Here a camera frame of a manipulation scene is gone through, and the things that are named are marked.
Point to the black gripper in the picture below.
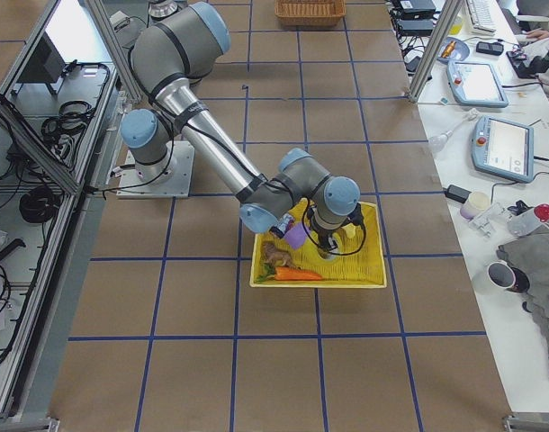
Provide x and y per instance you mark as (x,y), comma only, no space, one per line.
(325,238)

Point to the yellow tape roll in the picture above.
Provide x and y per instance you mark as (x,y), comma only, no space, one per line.
(330,247)

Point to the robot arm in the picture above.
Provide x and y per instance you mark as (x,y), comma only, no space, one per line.
(164,60)

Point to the yellow toy banana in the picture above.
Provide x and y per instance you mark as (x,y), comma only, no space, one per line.
(350,230)

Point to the purple foam block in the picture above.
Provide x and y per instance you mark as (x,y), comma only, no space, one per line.
(295,236)

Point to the small dark can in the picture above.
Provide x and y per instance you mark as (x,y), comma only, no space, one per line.
(282,226)

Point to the orange toy carrot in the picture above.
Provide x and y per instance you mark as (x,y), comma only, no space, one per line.
(286,274)

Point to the yellow plastic basket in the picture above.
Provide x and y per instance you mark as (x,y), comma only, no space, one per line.
(360,266)

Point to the brown toy lion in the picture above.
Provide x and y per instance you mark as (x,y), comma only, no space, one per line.
(275,256)

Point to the black power adapter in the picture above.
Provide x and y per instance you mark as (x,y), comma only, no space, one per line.
(457,193)

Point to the white purple cup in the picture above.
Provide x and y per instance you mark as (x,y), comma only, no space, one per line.
(475,204)

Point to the black mug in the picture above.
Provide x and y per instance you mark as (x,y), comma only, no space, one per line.
(506,277)

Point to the right teach pendant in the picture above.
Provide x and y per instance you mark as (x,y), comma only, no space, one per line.
(503,148)

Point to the teach pendant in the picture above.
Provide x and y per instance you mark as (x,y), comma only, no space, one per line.
(503,148)
(475,84)

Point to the grey cloth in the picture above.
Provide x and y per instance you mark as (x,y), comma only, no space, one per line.
(530,255)

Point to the left teach pendant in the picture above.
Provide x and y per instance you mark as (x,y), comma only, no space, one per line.
(475,84)

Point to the brown wicker basket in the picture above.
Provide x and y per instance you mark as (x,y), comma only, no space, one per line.
(310,13)

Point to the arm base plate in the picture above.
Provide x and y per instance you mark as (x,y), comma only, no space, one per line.
(170,177)

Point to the aluminium frame post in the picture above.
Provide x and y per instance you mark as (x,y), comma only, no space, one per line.
(444,23)

